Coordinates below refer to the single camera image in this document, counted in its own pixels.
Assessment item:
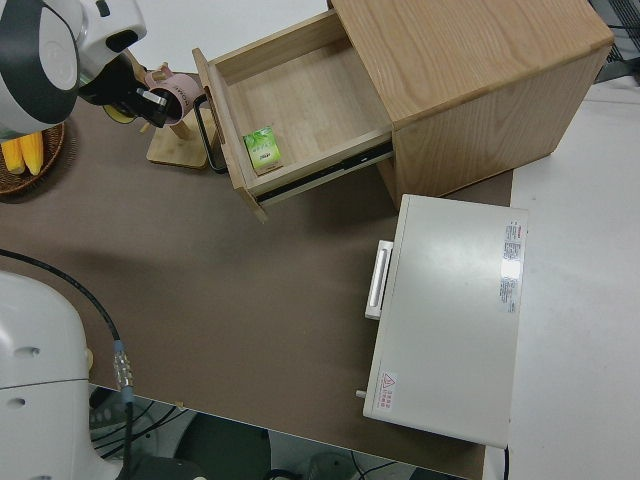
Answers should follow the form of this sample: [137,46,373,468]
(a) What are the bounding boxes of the yellow corn cob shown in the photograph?
[18,131,46,177]
[0,138,24,176]

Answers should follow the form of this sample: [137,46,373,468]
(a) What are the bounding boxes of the wicker basket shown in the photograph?
[0,121,67,196]

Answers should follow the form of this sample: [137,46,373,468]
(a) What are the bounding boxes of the pink mug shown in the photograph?
[142,69,201,126]

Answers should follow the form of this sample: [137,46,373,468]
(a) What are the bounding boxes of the wooden drawer with black handle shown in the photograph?
[192,8,396,225]

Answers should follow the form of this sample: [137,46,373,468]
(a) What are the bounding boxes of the wooden cabinet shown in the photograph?
[327,0,615,200]

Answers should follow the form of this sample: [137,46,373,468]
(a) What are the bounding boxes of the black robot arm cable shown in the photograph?
[0,248,137,480]

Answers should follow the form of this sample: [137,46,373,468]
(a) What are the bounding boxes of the black floor cable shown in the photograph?
[348,449,401,480]

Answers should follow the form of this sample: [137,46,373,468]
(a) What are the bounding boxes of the wooden mug stand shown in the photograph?
[119,47,210,172]

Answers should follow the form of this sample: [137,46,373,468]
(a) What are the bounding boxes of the green carton box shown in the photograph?
[243,125,282,177]

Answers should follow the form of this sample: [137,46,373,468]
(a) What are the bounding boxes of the brown table mat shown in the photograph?
[0,62,516,480]

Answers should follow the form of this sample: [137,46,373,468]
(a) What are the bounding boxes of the white microwave oven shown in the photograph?
[354,193,530,449]

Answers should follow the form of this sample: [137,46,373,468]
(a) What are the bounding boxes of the yellow cup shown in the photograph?
[102,102,137,124]

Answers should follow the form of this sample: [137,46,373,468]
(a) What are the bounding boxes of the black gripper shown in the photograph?
[79,49,171,128]

